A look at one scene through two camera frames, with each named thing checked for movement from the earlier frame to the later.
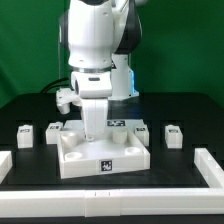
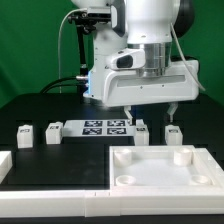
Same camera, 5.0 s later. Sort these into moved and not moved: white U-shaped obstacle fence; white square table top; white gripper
Moved: white gripper; white square table top
Not moved: white U-shaped obstacle fence
